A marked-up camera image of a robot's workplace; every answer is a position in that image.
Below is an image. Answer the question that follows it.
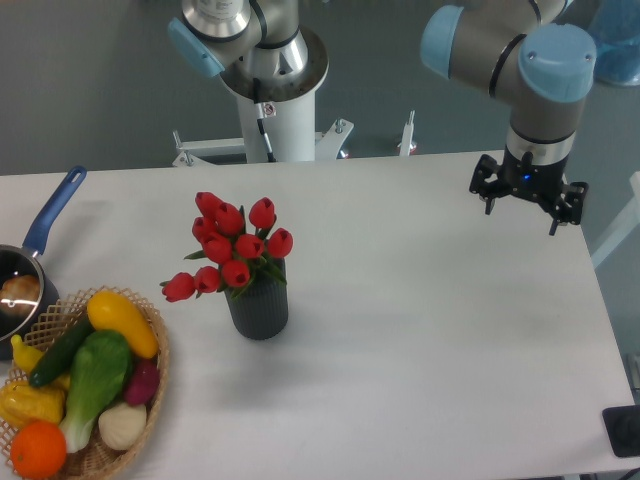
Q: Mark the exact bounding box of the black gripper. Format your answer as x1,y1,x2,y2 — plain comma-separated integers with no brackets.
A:
469,148,589,236

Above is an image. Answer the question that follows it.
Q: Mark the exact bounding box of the red tulip bouquet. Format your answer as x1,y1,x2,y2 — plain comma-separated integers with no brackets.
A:
161,192,294,302

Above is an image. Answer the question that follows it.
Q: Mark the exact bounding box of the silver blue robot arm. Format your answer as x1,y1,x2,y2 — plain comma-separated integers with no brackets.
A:
168,1,596,226

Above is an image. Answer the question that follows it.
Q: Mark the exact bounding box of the dark grey ribbed vase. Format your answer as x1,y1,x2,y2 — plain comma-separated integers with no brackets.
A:
224,270,289,340

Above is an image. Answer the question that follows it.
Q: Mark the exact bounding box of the blue plastic bag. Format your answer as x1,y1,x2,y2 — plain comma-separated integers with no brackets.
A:
588,0,639,87

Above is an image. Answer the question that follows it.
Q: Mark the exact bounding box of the black device at table edge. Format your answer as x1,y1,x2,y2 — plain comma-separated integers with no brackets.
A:
602,405,640,458

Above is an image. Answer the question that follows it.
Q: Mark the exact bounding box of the yellow squash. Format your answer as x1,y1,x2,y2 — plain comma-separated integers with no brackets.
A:
86,290,159,360

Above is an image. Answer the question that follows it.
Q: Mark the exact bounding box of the green bok choy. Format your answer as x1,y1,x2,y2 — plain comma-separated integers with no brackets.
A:
59,330,132,454

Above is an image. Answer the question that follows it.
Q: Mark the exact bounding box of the white garlic bulb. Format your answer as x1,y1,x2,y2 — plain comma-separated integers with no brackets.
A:
98,402,147,451

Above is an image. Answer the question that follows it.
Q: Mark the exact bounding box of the woven wicker basket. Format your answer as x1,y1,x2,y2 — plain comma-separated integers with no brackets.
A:
23,286,170,479

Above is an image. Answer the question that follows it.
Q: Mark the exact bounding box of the dark green cucumber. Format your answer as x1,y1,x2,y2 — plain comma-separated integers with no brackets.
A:
29,315,94,388

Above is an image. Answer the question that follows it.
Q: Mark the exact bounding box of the bread roll in pan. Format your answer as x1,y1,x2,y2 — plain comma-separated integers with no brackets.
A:
1,275,40,318

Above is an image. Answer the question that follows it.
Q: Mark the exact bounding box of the small yellow banana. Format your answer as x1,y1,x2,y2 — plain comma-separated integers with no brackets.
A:
10,335,44,374

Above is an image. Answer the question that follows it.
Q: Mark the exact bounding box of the yellow bell pepper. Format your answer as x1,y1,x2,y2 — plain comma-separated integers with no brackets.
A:
1,380,66,430

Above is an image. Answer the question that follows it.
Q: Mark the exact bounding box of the orange fruit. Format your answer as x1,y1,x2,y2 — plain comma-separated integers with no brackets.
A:
10,421,67,479

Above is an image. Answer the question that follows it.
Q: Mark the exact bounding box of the white frame bar right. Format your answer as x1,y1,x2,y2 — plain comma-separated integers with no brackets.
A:
591,171,639,269

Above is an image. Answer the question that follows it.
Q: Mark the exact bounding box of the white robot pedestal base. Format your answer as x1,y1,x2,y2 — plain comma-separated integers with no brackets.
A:
168,19,354,166

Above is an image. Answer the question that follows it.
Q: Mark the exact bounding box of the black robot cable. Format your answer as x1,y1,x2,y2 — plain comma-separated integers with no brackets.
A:
252,78,277,163

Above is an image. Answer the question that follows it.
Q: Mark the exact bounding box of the blue handled saucepan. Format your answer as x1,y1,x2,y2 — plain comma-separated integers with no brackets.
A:
1,166,87,361

